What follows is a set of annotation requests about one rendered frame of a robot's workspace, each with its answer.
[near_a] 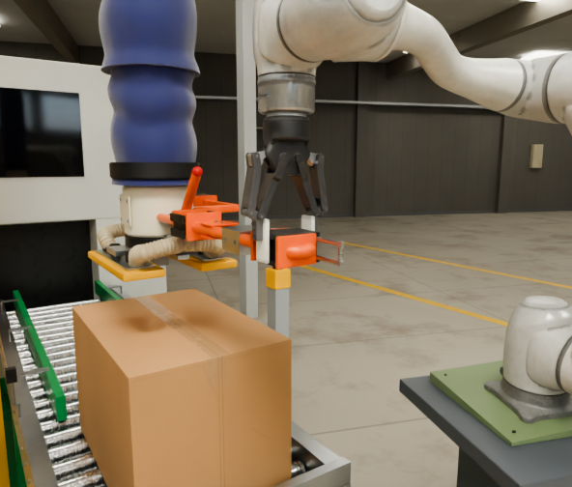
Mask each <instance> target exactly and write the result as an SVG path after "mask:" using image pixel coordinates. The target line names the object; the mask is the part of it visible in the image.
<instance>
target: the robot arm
mask: <svg viewBox="0 0 572 487"><path fill-rule="evenodd" d="M252 39H253V54H254V60H255V63H256V67H257V72H258V81H257V85H258V111H259V113H261V114H264V115H267V117H265V118H264V119H263V139H264V147H263V149H262V152H253V153H246V154H245V160H246V166H247V169H246V176H245V182H244V189H243V201H242V207H241V215H244V216H247V217H249V218H251V220H252V239H253V240H254V241H256V260H257V261H258V262H261V263H264V264H268V263H269V262H270V221H269V220H268V219H265V216H266V213H267V211H268V208H269V205H270V203H271V200H272V197H273V194H274V191H275V189H276V186H277V183H278V182H279V181H280V180H281V177H282V176H286V175H288V176H291V179H292V180H293V181H294V182H295V185H296V188H297V191H298V193H299V196H300V200H301V202H302V205H303V208H304V211H305V213H306V215H302V216H301V229H306V230H311V231H316V232H318V217H321V216H322V214H323V213H326V212H327V211H328V209H329V208H328V200H327V193H326V185H325V177H324V169H323V166H324V159H325V156H324V154H314V153H310V151H309V148H308V141H309V139H310V120H309V118H308V117H306V115H310V114H313V113H314V111H315V85H316V81H315V75H316V69H317V67H318V66H320V65H321V63H322V62H323V61H324V60H331V61H332V62H334V63H335V62H378V61H380V60H382V59H384V58H385V57H386V56H387V55H388V54H389V52H390V51H393V50H396V51H404V52H408V53H410V54H413V56H414V57H415V58H416V60H417V61H418V63H419V64H420V65H421V66H422V68H423V69H424V70H425V72H426V73H427V75H428V76H429V77H430V78H431V80H432V81H433V82H435V83H436V84H437V85H439V86H440V87H442V88H444V89H446V90H447V91H449V92H452V93H454V94H456V95H459V96H461V97H464V98H466V99H468V100H472V101H474V102H476V103H478V104H480V105H482V106H484V107H486V108H488V109H490V110H493V111H496V112H499V113H500V114H503V115H505V116H509V117H514V118H519V119H525V120H533V121H538V122H544V123H551V124H566V126H567V128H568V129H569V131H570V133H571V135H572V52H566V53H561V54H557V55H552V56H546V57H539V58H533V59H532V60H518V59H510V58H499V59H479V58H469V57H465V56H462V55H461V54H460V53H459V52H458V50H457V48H456V47H455V45H454V43H453V42H452V40H451V38H450V37H449V36H448V34H447V33H446V31H445V30H444V28H443V27H442V25H441V24H440V23H439V22H438V21H437V20H436V19H435V18H434V17H432V16H431V15H429V14H428V13H426V12H425V11H423V10H421V9H419V8H417V7H415V6H414V5H412V4H410V3H409V2H407V0H255V2H254V8H253V24H252ZM263 160H264V161H265V162H266V164H267V169H266V171H265V174H264V181H263V183H262V186H261V188H260V191H259V194H258V189H259V184H260V177H261V165H262V164H263V163H264V162H263ZM306 163H307V164H309V177H310V183H309V181H308V173H307V170H306V167H305V164H306ZM310 184H311V186H310ZM500 373H501V374H502V380H501V381H487V382H485V383H484V388H485V389H486V390H488V391H490V392H491V393H493V394H494V395H495V396H497V397H498V398H499V400H500V401H501V402H502V403H504V404H505V405H506V406H507V407H508V408H509V409H511V410H512V411H513V412H514V413H515V414H516V415H517V416H518V417H519V419H520V420H521V421H523V422H524V423H529V424H532V423H534V422H536V421H539V420H545V419H552V418H559V417H566V416H572V396H571V395H572V306H571V305H570V304H569V303H567V302H566V301H564V300H562V299H560V298H556V297H550V296H531V297H527V298H525V299H523V300H522V301H521V303H520V304H518V305H517V306H516V307H515V309H514V311H513V313H512V314H511V316H510V319H509V321H508V324H507V328H506V333H505V338H504V347H503V366H502V367H501V368H500ZM570 394H571V395H570Z"/></svg>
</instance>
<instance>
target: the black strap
mask: <svg viewBox="0 0 572 487"><path fill-rule="evenodd" d="M195 166H199V167H201V168H202V166H201V163H198V162H110V163H109V172H110V177H111V179H129V180H167V179H190V175H191V171H192V169H193V167H195Z"/></svg>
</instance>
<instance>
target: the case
mask: <svg viewBox="0 0 572 487"><path fill-rule="evenodd" d="M71 311H72V323H73V337H74V350H75V363H76V377H77V390H78V403H79V416H80V428H81V430H82V433H83V435H84V437H85V439H86V441H87V443H88V446H89V447H90V449H91V451H92V453H93V456H94V458H95V460H96V462H97V464H98V466H99V469H100V472H101V474H102V476H103V478H104V481H105V483H106V485H107V487H272V486H274V485H277V484H279V483H281V482H284V481H286V480H289V479H291V461H292V340H291V338H289V337H287V336H285V335H283V334H281V333H279V332H277V331H275V330H273V329H271V328H269V327H267V326H265V325H263V324H261V323H259V322H257V321H255V320H253V319H252V318H250V317H248V316H246V315H244V314H242V313H241V312H239V311H237V310H235V309H234V308H232V307H230V306H228V305H226V304H224V303H222V302H220V301H217V300H215V299H214V298H212V297H210V296H208V295H206V294H204V293H202V292H200V291H198V290H196V289H187V290H182V291H175V292H168V293H161V294H155V295H149V296H142V297H136V298H129V299H122V300H115V301H104V302H97V303H90V304H84V305H78V306H73V307H72V308H71Z"/></svg>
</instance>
